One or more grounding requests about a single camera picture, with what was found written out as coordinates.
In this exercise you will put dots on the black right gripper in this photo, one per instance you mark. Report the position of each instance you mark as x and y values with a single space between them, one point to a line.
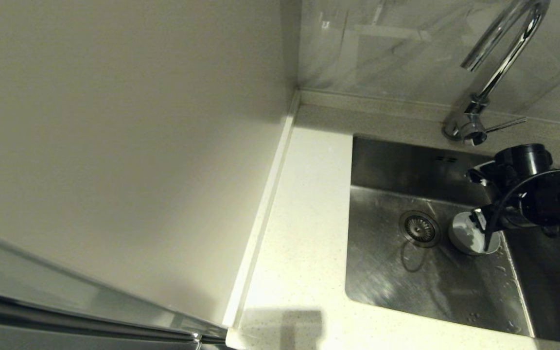
523 158

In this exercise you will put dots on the blue-grey bowl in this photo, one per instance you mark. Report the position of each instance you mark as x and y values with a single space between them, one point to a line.
462 238

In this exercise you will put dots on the stainless steel sink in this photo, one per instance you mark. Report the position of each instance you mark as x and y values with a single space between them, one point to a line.
387 272

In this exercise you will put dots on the chrome gooseneck faucet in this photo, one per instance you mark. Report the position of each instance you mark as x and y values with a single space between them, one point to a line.
501 68

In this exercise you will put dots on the round metal drain strainer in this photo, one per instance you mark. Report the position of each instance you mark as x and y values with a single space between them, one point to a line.
419 228

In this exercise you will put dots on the white cabinet side panel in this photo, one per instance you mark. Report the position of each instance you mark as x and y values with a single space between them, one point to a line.
114 121

